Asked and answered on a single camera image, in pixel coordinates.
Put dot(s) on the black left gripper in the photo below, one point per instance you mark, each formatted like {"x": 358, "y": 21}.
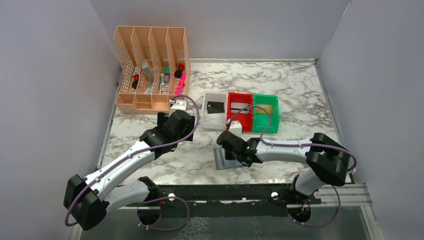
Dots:
{"x": 183, "y": 120}

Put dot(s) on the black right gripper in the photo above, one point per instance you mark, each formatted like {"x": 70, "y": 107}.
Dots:
{"x": 227, "y": 144}

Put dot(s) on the grey metal card holder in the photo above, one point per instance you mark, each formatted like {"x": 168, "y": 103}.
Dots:
{"x": 221, "y": 163}

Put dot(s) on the red plastic bin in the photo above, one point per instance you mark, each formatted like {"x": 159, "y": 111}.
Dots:
{"x": 237, "y": 101}

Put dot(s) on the green plastic bin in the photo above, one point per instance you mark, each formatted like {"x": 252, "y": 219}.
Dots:
{"x": 260, "y": 118}

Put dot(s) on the white plastic bin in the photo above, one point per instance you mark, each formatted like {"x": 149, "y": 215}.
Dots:
{"x": 213, "y": 121}

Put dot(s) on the white magnetic stripe card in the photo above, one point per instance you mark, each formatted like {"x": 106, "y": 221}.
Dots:
{"x": 239, "y": 106}

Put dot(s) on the peach plastic desk organizer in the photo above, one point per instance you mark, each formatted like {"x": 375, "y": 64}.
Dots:
{"x": 156, "y": 67}

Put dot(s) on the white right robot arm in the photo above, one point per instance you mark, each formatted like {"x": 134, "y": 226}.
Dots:
{"x": 327, "y": 160}

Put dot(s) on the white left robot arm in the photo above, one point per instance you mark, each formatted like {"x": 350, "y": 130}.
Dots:
{"x": 116, "y": 172}

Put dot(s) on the black card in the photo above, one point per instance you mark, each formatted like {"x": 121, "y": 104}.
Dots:
{"x": 213, "y": 107}

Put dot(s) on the gold card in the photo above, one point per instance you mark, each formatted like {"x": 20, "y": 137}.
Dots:
{"x": 264, "y": 109}

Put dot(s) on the pink highlighter pen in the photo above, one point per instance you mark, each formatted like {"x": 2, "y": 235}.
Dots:
{"x": 181, "y": 83}

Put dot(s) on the grey box in organizer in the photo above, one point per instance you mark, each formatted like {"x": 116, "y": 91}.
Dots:
{"x": 148, "y": 70}

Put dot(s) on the red black stamp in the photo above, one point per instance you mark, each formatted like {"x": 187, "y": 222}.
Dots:
{"x": 179, "y": 71}

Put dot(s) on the green capped bottle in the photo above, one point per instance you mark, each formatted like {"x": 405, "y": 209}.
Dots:
{"x": 166, "y": 74}

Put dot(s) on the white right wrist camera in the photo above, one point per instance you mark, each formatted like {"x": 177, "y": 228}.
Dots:
{"x": 234, "y": 127}

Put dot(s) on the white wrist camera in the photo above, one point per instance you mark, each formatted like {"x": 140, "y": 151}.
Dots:
{"x": 234, "y": 127}
{"x": 177, "y": 104}

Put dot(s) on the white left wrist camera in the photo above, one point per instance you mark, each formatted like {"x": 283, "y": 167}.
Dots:
{"x": 177, "y": 104}

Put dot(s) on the black mounting rail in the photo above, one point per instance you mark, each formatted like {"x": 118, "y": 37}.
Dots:
{"x": 205, "y": 201}

